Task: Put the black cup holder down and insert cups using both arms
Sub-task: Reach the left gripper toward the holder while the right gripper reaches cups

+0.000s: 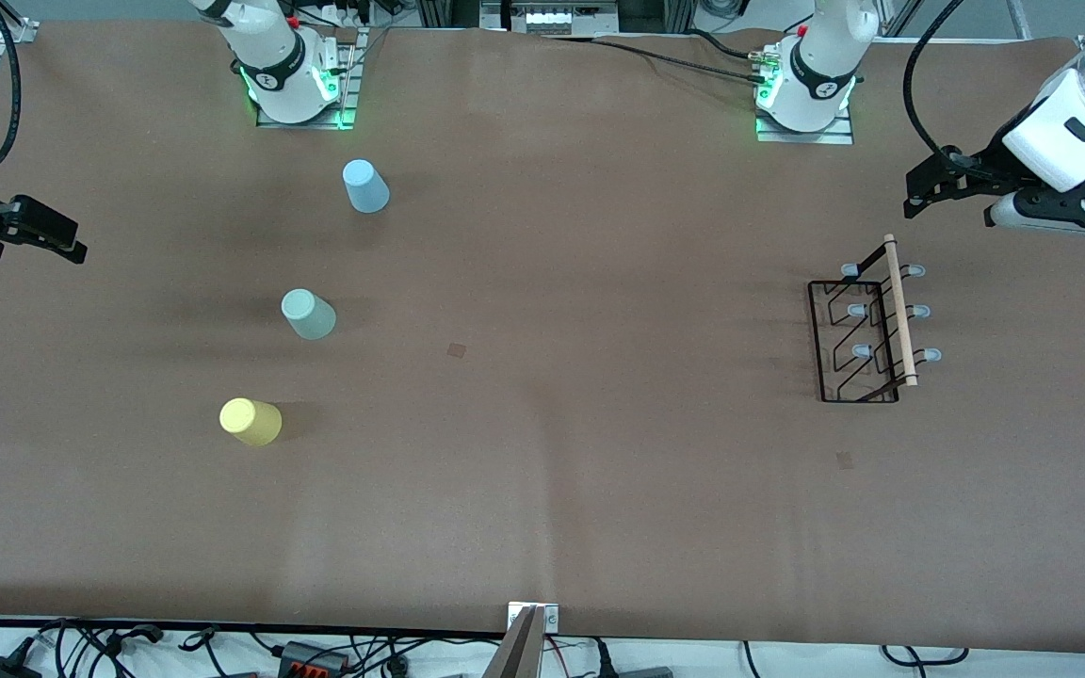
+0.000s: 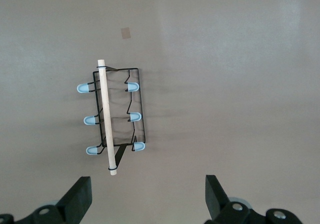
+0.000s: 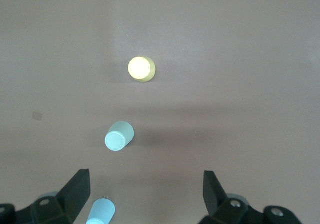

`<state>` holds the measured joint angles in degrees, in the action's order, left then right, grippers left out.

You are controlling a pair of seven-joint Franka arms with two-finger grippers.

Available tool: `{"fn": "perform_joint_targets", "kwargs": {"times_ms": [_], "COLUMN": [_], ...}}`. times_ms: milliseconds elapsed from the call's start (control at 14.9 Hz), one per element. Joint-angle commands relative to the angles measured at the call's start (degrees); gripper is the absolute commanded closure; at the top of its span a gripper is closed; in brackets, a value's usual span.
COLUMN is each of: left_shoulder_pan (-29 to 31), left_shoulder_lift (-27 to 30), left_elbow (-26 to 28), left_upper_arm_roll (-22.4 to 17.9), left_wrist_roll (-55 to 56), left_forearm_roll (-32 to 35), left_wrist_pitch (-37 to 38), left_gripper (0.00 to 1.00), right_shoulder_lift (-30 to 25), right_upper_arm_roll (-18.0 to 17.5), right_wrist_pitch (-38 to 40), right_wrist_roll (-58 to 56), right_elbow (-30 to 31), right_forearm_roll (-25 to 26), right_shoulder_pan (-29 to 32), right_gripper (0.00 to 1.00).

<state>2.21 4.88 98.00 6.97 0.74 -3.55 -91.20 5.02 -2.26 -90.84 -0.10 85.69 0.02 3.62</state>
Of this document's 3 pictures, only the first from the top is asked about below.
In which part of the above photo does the black wire cup holder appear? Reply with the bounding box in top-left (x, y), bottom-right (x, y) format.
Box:
top-left (807, 234), bottom-right (942, 405)

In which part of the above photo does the yellow plastic cup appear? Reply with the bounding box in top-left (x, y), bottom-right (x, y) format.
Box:
top-left (219, 397), bottom-right (283, 447)

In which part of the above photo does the pale green plastic cup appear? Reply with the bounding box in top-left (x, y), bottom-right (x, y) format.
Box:
top-left (281, 288), bottom-right (337, 341)

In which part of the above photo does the light blue plastic cup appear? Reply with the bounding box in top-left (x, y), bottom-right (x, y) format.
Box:
top-left (342, 158), bottom-right (391, 215)

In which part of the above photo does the white power strip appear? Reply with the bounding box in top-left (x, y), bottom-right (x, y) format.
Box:
top-left (505, 0), bottom-right (621, 37)

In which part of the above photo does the brown table mat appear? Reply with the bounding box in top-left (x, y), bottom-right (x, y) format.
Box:
top-left (0, 19), bottom-right (1085, 655)

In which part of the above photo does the black box with orange connectors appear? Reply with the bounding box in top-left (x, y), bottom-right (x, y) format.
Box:
top-left (279, 642), bottom-right (350, 677)

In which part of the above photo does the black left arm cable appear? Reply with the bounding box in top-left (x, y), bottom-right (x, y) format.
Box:
top-left (902, 0), bottom-right (967, 166)

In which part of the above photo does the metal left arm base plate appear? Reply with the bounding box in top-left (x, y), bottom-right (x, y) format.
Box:
top-left (755, 105), bottom-right (855, 145)

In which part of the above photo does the short black table cable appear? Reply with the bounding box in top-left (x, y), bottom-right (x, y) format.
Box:
top-left (684, 28), bottom-right (760, 62)

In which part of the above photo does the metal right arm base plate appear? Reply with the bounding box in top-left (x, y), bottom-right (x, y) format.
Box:
top-left (255, 38), bottom-right (362, 131)

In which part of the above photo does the long black table cable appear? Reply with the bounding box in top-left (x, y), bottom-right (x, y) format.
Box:
top-left (542, 36), bottom-right (769, 86)

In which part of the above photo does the aluminium profile bar with bracket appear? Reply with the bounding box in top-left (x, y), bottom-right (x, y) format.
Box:
top-left (484, 603), bottom-right (560, 678)

